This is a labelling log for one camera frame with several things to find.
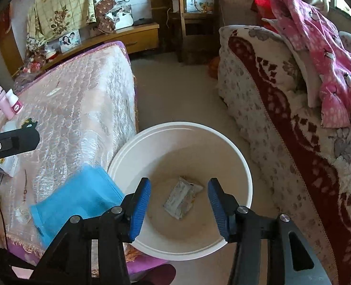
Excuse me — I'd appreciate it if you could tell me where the orange bag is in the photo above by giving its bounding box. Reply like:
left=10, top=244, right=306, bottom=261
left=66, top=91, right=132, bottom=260
left=207, top=56, right=222, bottom=79

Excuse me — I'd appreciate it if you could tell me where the window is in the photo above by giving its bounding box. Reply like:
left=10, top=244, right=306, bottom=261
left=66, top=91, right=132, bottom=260
left=331, top=0, right=351, bottom=24

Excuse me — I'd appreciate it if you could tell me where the pink patterned garment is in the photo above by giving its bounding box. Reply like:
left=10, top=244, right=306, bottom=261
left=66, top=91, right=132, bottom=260
left=271, top=0, right=351, bottom=129

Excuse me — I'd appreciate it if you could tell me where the white plastic bin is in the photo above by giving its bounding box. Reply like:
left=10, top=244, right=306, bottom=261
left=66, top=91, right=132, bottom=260
left=107, top=122, right=253, bottom=258

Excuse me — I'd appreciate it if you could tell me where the wooden chair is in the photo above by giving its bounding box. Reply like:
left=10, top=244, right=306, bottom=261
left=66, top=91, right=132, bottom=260
left=164, top=0, right=220, bottom=63

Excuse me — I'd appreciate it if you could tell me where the sofa with floral cover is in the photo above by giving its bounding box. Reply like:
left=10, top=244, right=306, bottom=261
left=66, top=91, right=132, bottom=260
left=217, top=25, right=351, bottom=285

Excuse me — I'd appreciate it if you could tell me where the wooden cabinet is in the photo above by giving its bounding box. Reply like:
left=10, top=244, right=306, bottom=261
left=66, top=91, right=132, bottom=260
left=0, top=22, right=160, bottom=78

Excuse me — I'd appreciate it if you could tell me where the white box green print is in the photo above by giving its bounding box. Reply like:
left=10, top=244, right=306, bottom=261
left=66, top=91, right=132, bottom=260
left=0, top=154, right=18, bottom=177

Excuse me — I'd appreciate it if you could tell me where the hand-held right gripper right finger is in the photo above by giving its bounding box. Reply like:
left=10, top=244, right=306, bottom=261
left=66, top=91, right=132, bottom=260
left=208, top=177, right=332, bottom=285

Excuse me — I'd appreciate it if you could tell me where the yellow floral cloth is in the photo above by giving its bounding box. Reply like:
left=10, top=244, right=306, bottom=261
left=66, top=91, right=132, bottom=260
left=27, top=0, right=117, bottom=43

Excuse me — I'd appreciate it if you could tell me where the clear plastic packaging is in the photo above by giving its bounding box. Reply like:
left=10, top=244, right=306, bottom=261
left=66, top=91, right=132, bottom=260
left=15, top=59, right=45, bottom=86

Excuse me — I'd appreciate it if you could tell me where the white cushion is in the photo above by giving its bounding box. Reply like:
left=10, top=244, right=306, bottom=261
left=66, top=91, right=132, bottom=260
left=262, top=18, right=325, bottom=109

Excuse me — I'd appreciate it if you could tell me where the green and white packet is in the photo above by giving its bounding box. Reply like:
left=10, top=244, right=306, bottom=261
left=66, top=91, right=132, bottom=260
left=1, top=118, right=39, bottom=133

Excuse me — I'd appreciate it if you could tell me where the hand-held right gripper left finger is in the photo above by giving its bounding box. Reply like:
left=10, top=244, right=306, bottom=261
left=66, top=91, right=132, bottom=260
left=30, top=177, right=151, bottom=285

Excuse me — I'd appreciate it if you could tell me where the red hanging cloth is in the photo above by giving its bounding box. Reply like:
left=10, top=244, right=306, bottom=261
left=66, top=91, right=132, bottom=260
left=251, top=0, right=278, bottom=21

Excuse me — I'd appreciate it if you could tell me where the white snack wrapper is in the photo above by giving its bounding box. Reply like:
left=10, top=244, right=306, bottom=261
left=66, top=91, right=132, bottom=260
left=163, top=176, right=204, bottom=221

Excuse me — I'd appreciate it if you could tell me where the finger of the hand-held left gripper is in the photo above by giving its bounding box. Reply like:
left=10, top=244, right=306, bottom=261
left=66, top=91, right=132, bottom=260
left=0, top=128, right=41, bottom=164

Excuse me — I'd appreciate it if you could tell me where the dark red wall hanging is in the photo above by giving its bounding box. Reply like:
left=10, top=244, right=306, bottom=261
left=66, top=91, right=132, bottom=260
left=0, top=3, right=12, bottom=40

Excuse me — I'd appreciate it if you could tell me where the blue cloth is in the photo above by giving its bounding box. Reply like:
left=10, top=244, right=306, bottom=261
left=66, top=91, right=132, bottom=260
left=29, top=166, right=125, bottom=248

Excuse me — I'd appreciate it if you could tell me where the wedding photo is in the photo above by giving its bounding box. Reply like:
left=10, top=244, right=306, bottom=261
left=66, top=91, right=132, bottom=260
left=106, top=4, right=134, bottom=30

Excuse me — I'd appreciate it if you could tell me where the small framed photo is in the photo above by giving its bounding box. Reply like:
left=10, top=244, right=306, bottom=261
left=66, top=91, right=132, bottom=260
left=59, top=30, right=81, bottom=53

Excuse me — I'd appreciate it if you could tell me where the white pill bottle pink label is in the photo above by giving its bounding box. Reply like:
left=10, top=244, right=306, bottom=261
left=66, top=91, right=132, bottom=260
left=5, top=89, right=24, bottom=115

